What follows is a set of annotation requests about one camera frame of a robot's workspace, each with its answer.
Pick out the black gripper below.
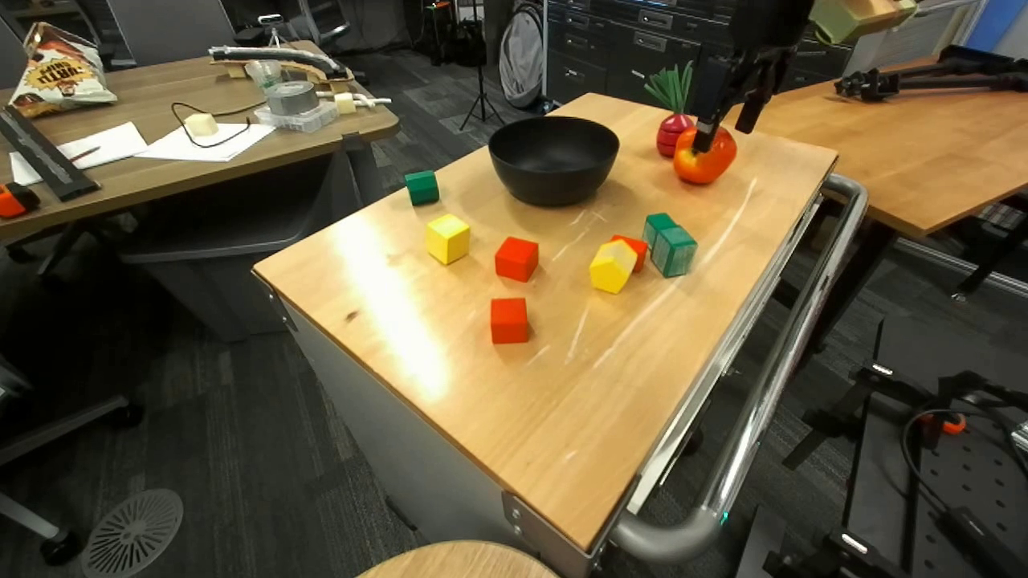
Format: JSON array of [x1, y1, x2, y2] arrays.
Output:
[[691, 0, 812, 155]]

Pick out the orange red toy apple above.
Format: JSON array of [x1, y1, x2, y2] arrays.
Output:
[[672, 130, 735, 186]]

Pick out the red cube block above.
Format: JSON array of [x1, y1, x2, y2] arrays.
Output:
[[492, 299, 529, 345], [493, 237, 538, 283]]

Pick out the yellow cube block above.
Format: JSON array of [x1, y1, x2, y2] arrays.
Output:
[[427, 215, 472, 267]]

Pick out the small green block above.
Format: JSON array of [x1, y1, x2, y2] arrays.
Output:
[[405, 171, 439, 207]]

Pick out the red toy radish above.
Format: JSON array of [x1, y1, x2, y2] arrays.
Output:
[[644, 64, 693, 159]]

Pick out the black bowl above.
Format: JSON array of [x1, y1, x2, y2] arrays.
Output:
[[488, 117, 621, 209]]

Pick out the dark drawer cabinet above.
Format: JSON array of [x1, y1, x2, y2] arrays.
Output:
[[542, 0, 966, 117]]

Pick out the green double block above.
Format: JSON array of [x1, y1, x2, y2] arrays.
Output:
[[643, 213, 697, 281]]

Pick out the wooden side table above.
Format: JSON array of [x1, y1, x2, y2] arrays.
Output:
[[740, 81, 1028, 237]]

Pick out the yellow block by orange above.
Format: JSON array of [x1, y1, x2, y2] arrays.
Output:
[[589, 242, 635, 293]]

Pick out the white metal cart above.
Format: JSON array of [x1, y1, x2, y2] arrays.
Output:
[[258, 93, 835, 575]]

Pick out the grey tape roll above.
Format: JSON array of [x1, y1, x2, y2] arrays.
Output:
[[262, 81, 317, 117]]

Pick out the wooden office desk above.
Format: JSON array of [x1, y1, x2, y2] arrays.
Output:
[[0, 59, 397, 246]]

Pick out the round wooden stool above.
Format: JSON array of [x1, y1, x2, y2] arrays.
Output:
[[360, 539, 559, 578]]

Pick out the white paper sheets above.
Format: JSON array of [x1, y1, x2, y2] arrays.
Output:
[[132, 118, 280, 169]]

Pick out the snack chip bag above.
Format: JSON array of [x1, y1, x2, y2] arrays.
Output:
[[8, 19, 117, 118]]

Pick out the chrome cart handle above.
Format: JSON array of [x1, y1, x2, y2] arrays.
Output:
[[610, 175, 866, 564]]

